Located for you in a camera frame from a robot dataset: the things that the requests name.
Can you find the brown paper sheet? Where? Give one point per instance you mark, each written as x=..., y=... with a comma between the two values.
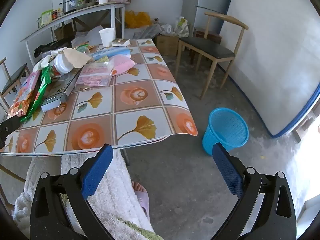
x=77, y=57

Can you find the white fluffy robe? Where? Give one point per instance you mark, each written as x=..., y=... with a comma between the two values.
x=117, y=180

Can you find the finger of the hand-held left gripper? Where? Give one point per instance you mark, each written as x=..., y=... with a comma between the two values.
x=8, y=127

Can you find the white shelf table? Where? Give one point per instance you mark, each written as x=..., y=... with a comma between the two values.
x=75, y=13

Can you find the white printed plastic bag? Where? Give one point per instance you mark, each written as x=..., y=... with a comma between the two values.
x=181, y=26

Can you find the pink printed plastic bag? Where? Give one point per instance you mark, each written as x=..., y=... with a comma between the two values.
x=93, y=76

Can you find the black cloth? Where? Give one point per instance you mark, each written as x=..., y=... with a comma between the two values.
x=50, y=46

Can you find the white plastic wrapper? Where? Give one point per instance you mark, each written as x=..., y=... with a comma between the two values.
x=46, y=58

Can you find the wooden chair black seat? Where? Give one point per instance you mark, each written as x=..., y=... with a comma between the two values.
x=207, y=47
x=15, y=76

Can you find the blue tissue pack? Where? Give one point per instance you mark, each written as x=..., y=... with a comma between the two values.
x=112, y=53

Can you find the blue plastic mesh wastebasket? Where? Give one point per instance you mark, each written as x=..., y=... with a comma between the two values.
x=225, y=127

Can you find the green snack bag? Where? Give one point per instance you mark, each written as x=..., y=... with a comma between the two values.
x=41, y=90

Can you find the pink orange snack bag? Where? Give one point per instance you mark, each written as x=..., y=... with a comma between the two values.
x=23, y=95

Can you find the grey plastic bag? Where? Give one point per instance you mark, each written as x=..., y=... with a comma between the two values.
x=147, y=31

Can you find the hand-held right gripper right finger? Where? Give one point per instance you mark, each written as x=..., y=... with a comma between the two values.
x=227, y=172

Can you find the red sauce jar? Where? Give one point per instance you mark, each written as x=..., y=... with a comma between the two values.
x=54, y=15

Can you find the white paper cup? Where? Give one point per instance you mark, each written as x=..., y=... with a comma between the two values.
x=107, y=37

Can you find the pink mesh sponge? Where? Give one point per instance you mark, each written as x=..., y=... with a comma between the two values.
x=122, y=63

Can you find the patterned dining table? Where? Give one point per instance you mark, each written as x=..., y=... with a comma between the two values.
x=130, y=97

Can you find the brown cardboard box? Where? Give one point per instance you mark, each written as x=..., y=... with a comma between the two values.
x=167, y=45
x=62, y=31

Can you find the green small snack packet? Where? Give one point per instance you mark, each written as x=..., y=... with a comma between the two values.
x=83, y=48

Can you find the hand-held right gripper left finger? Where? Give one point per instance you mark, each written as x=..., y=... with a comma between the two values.
x=97, y=172

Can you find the steel cooking pot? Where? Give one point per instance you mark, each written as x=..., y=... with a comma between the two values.
x=75, y=3

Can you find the yellow plastic bag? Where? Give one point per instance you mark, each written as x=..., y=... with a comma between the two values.
x=137, y=18

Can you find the green food packet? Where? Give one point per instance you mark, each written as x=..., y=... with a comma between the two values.
x=47, y=17

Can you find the small brown white box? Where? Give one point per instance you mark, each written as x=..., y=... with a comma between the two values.
x=120, y=42

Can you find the pink slipper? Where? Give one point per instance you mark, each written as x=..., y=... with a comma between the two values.
x=142, y=201

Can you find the person's foot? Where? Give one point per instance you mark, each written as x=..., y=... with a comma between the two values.
x=138, y=187

